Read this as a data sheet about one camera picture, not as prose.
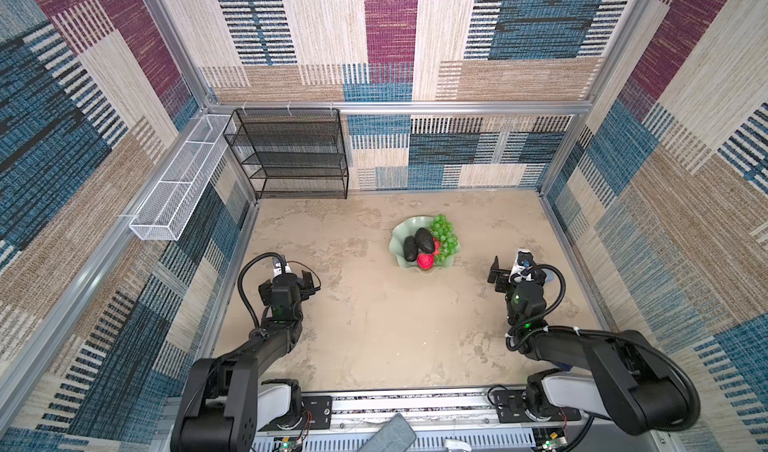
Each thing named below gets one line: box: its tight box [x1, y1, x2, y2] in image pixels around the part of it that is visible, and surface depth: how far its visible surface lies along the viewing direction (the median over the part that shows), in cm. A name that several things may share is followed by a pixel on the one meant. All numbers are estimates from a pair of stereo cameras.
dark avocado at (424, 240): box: [415, 227, 434, 253], surface depth 98 cm
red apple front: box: [417, 252, 435, 270], surface depth 98 cm
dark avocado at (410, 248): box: [403, 235, 419, 262], surface depth 101 cm
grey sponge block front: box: [359, 413, 417, 452], surface depth 69 cm
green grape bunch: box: [430, 214, 459, 263], surface depth 98 cm
